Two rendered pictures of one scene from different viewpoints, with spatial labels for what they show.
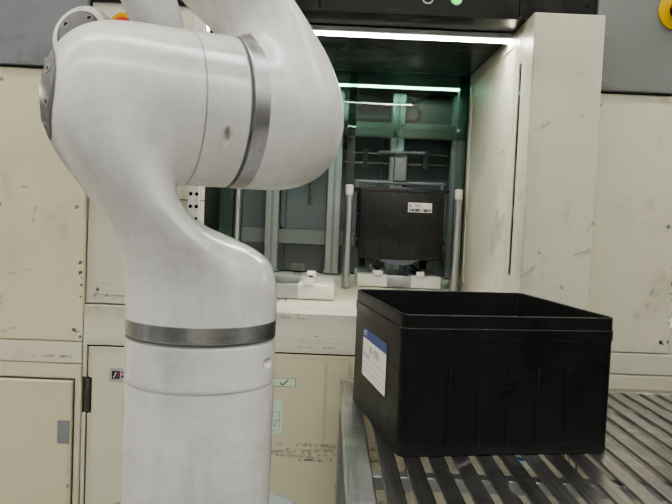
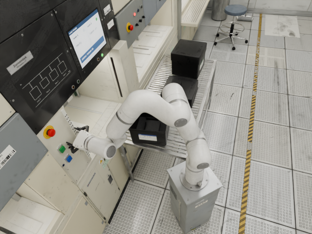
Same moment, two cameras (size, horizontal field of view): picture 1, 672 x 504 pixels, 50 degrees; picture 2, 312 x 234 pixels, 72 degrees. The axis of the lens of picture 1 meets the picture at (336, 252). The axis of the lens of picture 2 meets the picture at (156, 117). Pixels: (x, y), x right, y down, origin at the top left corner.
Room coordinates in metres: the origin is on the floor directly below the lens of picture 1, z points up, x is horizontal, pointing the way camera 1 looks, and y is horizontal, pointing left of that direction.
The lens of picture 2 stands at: (0.48, 0.79, 2.15)
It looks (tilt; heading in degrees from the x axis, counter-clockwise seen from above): 48 degrees down; 295
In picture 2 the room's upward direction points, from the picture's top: 7 degrees counter-clockwise
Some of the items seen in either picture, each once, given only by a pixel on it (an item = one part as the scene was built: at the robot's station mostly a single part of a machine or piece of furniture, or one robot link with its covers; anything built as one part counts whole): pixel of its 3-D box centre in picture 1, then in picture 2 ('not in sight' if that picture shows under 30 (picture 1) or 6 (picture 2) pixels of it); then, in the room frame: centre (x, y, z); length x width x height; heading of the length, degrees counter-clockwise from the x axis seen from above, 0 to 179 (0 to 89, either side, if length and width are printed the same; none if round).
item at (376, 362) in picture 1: (469, 362); (151, 123); (1.00, -0.19, 0.85); 0.28 x 0.28 x 0.17; 10
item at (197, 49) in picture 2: not in sight; (188, 58); (0.92, -1.08, 0.89); 0.29 x 0.29 x 0.25; 87
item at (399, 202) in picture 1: (397, 212); not in sight; (1.89, -0.16, 1.06); 0.24 x 0.20 x 0.32; 91
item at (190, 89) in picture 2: not in sight; (179, 89); (0.90, -0.67, 0.83); 0.29 x 0.29 x 0.13; 1
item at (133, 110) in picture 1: (165, 183); (198, 158); (0.56, 0.14, 1.07); 0.19 x 0.12 x 0.24; 117
